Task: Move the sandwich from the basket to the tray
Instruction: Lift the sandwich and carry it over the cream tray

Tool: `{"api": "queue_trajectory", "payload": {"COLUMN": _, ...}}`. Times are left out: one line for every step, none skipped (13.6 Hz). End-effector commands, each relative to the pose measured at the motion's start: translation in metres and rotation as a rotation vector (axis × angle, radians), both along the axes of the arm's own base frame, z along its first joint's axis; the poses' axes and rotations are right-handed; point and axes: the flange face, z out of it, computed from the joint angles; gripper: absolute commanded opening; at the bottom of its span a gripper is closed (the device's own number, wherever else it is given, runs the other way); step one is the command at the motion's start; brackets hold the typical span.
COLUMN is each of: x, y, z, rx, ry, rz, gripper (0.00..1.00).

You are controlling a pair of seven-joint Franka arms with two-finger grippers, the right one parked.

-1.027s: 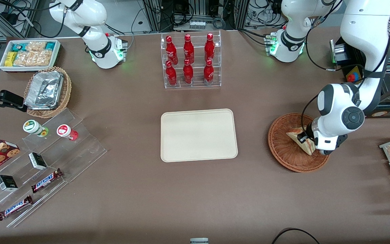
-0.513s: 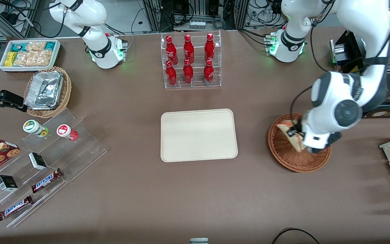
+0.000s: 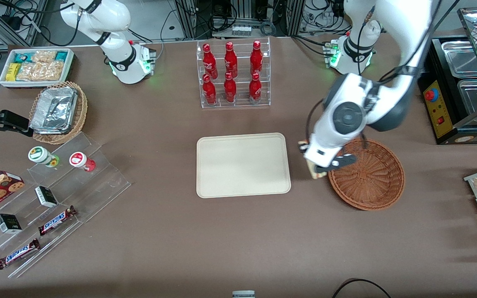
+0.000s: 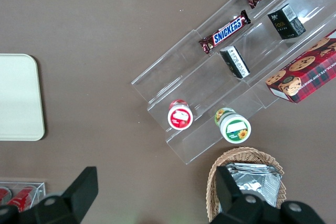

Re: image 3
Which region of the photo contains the triangular sandwich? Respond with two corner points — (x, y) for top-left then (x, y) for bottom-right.
(298, 140), (327, 180)

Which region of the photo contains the brown wicker basket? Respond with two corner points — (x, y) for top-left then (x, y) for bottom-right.
(328, 138), (405, 211)

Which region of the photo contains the light tan wicker basket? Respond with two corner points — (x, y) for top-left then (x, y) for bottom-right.
(29, 81), (88, 145)

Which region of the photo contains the beige plastic tray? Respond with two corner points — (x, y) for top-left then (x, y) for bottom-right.
(196, 132), (292, 199)

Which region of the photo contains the white rectangular snack bin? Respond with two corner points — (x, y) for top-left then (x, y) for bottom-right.
(0, 48), (75, 89)

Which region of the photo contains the green lid white cup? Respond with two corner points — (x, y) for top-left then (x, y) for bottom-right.
(28, 146), (60, 168)

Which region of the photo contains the silver foil container stack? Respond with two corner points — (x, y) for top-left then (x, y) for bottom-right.
(30, 87), (78, 135)

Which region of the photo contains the yellow snack packet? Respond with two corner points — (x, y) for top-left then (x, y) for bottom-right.
(6, 63), (22, 82)

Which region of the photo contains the clear bag of crackers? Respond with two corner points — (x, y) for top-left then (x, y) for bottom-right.
(16, 62), (42, 82)
(33, 50), (57, 63)
(40, 60), (64, 82)

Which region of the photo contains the red lid white cup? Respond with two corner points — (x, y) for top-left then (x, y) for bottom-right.
(69, 151), (96, 172)

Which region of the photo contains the small black carton box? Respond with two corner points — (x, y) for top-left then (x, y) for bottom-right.
(34, 186), (58, 208)
(0, 213), (23, 235)

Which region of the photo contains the red cola bottle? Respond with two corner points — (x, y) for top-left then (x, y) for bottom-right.
(202, 74), (217, 106)
(249, 72), (263, 103)
(224, 72), (237, 103)
(224, 41), (238, 79)
(202, 43), (218, 80)
(250, 40), (263, 77)

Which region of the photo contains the clear acrylic bottle rack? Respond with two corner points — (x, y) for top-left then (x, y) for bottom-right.
(197, 36), (272, 109)

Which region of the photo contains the clear acrylic stepped stand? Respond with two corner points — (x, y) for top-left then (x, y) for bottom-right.
(0, 132), (132, 279)

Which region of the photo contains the Snickers chocolate bar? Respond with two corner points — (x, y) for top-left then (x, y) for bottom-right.
(38, 205), (78, 236)
(0, 238), (41, 270)

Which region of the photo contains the black food warmer machine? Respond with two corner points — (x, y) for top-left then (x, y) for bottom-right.
(417, 6), (477, 145)

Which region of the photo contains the black cable loop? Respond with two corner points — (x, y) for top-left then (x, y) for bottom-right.
(332, 278), (392, 298)

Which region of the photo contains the aluminium profile frame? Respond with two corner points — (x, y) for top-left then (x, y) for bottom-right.
(176, 0), (305, 38)

